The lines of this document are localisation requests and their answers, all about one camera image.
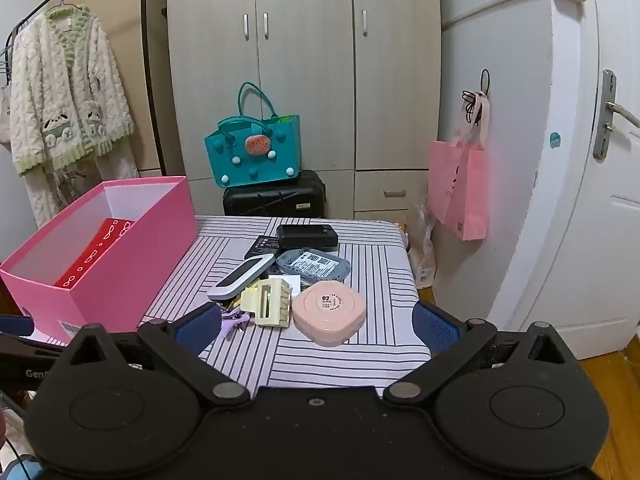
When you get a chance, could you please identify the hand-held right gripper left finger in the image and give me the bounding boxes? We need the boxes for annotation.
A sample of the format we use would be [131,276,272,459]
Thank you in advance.
[65,304,251,407]

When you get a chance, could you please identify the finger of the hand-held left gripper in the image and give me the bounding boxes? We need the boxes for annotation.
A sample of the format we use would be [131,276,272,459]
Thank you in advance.
[0,315,65,359]

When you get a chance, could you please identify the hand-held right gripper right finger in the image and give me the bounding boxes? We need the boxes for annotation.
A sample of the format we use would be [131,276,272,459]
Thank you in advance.
[384,300,576,408]

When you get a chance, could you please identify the pink cardboard box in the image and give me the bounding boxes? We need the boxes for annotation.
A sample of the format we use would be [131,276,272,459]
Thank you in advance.
[0,176,200,346]

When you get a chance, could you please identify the pink compact case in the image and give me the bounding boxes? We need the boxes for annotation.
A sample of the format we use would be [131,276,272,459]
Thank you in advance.
[291,280,367,347]

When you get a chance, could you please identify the grey-blue labelled device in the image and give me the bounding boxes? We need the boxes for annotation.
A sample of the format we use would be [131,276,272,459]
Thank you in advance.
[275,247,352,285]

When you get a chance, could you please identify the black charger box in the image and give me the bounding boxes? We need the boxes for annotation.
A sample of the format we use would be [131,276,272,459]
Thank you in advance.
[276,223,339,251]

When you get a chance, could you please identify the purple hair clip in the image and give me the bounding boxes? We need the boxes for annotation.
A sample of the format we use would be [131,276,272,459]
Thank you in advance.
[217,312,251,338]

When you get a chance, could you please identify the white and black device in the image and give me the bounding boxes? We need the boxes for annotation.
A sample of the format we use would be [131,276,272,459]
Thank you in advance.
[206,253,276,301]

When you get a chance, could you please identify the yellow hair claw clip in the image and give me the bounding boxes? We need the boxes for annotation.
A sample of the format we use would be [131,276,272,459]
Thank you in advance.
[241,278,292,328]

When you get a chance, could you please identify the flat black battery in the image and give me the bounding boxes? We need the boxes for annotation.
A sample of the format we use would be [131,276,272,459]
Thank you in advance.
[244,234,281,260]

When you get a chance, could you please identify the black suitcase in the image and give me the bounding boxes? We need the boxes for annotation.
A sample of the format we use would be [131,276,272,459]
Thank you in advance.
[222,170,327,219]

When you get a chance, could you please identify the pink shopping bag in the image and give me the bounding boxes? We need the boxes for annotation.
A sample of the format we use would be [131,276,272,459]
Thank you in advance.
[427,92,490,241]

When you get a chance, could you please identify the teal tote bag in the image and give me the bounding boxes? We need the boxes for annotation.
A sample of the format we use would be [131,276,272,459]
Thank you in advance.
[204,81,302,191]

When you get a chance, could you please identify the white door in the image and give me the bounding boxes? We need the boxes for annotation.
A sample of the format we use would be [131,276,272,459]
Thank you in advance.
[575,0,640,361]

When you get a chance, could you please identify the white refrigerator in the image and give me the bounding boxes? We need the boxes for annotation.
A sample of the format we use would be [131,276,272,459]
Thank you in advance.
[432,0,603,361]

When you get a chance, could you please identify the beige wardrobe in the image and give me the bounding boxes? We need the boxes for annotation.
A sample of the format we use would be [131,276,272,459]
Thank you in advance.
[165,0,443,221]

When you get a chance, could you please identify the black clothes rack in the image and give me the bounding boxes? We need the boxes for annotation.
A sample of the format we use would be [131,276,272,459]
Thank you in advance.
[0,0,168,177]

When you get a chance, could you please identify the tan board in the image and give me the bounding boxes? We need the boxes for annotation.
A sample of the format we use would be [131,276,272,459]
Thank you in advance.
[49,0,163,173]

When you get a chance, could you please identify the black hair ties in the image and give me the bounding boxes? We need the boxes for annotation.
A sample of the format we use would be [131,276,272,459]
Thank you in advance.
[461,69,492,123]

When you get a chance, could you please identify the metal door handle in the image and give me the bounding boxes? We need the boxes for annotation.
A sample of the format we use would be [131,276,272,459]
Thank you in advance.
[592,69,640,161]

